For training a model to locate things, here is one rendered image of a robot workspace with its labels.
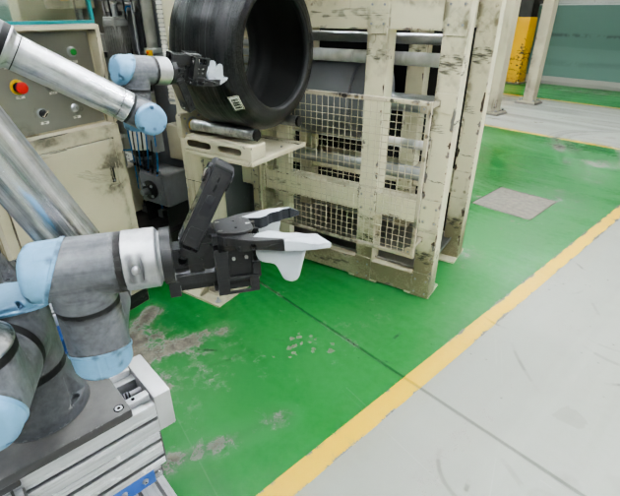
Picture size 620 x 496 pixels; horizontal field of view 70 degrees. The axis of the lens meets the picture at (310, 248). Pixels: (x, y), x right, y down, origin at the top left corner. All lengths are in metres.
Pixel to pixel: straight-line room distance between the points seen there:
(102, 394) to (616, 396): 1.84
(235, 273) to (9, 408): 0.30
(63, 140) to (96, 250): 1.45
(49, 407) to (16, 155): 0.40
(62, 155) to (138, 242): 1.45
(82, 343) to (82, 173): 1.47
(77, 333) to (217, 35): 1.19
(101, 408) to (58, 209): 0.36
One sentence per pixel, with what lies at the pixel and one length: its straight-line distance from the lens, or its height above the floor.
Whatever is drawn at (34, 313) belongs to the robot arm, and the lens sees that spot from 0.77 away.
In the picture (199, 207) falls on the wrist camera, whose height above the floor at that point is 1.11.
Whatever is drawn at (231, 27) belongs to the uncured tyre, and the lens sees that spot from 1.62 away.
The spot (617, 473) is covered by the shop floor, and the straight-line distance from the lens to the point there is 1.89.
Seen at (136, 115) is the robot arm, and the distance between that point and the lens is 1.19.
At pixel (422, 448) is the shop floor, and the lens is 1.71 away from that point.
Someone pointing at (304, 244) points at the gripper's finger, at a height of 1.07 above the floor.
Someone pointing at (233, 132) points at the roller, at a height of 0.90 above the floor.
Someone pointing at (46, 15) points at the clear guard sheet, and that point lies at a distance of 2.00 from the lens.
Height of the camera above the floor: 1.31
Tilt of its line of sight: 28 degrees down
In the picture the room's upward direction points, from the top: straight up
